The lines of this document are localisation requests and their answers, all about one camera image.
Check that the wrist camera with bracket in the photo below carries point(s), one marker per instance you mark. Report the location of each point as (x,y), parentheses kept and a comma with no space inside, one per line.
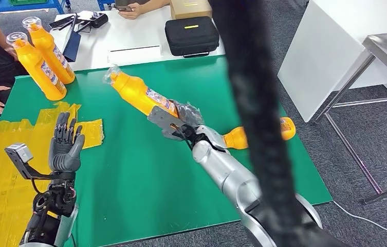
(19,152)
(161,119)

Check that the green plastic crate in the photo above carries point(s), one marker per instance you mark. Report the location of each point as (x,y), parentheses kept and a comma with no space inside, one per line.
(29,1)

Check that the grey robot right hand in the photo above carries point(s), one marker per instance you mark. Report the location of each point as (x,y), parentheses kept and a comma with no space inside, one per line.
(188,114)

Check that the black carrying case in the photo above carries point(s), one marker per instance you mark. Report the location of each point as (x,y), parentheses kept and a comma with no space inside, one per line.
(191,39)

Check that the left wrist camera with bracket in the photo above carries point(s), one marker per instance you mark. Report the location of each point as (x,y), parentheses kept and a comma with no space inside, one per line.
(19,152)

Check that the blue metal cart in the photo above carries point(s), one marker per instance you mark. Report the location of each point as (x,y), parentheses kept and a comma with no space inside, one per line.
(26,8)
(103,3)

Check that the dark blue folder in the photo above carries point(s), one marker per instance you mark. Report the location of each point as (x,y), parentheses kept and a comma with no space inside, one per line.
(72,47)

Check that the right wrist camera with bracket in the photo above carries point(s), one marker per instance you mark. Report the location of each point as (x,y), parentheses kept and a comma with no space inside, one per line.
(161,119)

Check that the black smartphone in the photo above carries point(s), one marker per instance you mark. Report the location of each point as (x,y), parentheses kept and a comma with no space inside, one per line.
(124,8)

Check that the black folded tripod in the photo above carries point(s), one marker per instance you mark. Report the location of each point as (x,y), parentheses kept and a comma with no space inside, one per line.
(60,23)

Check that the white cabinet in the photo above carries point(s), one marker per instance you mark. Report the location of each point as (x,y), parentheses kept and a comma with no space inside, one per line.
(322,61)

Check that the person's left hand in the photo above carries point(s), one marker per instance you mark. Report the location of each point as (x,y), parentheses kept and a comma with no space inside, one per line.
(132,12)
(11,54)

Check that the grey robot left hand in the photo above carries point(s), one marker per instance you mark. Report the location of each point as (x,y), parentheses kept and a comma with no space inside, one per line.
(65,150)

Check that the black cylindrical device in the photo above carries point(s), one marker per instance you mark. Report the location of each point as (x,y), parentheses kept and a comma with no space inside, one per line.
(99,20)

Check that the orange detergent bottle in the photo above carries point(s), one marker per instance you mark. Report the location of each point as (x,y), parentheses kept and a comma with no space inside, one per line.
(235,138)
(45,44)
(31,64)
(132,92)

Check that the cardboard box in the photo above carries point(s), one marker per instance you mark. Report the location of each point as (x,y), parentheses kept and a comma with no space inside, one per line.
(190,9)

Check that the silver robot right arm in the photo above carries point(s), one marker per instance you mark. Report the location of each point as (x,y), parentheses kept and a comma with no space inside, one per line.
(224,174)

